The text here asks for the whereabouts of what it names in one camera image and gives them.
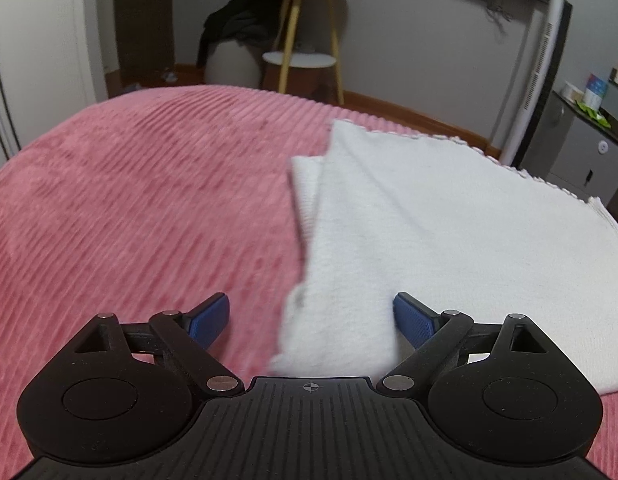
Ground white knit sweater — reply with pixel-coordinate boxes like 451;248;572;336
271;120;618;394

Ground black clothing on chair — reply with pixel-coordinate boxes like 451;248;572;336
196;0;283;88

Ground grey bedside cabinet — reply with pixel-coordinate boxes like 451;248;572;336
520;92;618;204

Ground round yellow-legged side table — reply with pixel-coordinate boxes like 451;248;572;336
262;0;345;106

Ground blue and white tissue box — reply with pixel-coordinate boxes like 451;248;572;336
582;74;608;112

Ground white standing air conditioner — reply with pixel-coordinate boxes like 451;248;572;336
500;0;572;167

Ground white wardrobe door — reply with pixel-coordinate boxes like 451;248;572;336
0;0;108;160

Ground dark wooden door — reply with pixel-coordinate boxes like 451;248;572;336
114;0;174;87

